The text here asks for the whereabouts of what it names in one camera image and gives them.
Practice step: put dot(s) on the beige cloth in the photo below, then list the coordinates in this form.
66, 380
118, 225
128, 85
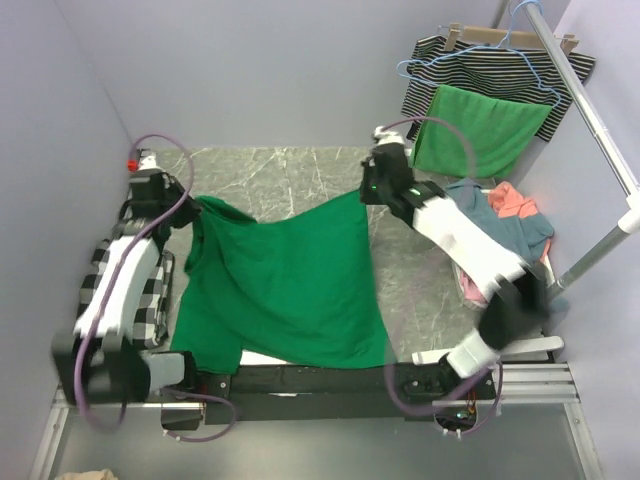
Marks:
102, 474

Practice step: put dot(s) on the coral orange garment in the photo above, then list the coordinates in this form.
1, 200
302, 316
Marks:
506, 201

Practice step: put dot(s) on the teal blue garment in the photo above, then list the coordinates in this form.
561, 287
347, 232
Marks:
528, 237

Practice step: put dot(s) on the black white checkered shirt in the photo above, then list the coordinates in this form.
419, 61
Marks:
149, 328

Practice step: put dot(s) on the blue wire hanger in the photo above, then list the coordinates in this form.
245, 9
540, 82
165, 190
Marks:
402, 68

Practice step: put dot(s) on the black white striped shirt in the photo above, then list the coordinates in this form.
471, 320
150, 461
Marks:
499, 75

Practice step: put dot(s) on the pink garment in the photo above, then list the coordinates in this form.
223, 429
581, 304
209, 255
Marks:
469, 292

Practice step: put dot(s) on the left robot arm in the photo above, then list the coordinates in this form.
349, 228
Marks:
98, 360

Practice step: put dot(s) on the wooden clip hanger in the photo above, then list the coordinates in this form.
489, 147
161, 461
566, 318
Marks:
490, 36

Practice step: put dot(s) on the green t-shirt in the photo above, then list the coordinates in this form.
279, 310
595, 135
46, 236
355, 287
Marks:
301, 289

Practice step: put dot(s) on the aluminium rail frame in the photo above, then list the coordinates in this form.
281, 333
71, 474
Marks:
533, 429

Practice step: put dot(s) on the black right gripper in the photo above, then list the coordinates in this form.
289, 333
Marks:
365, 195

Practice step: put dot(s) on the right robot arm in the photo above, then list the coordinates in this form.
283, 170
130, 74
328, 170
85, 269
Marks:
515, 290

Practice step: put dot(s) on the green towel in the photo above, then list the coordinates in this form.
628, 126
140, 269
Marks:
499, 131

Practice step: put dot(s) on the black base beam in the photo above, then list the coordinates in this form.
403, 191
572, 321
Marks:
295, 392

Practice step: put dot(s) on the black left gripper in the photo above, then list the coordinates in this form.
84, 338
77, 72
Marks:
192, 210

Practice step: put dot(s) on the silver clothes rack pole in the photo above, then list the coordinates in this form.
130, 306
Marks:
587, 177

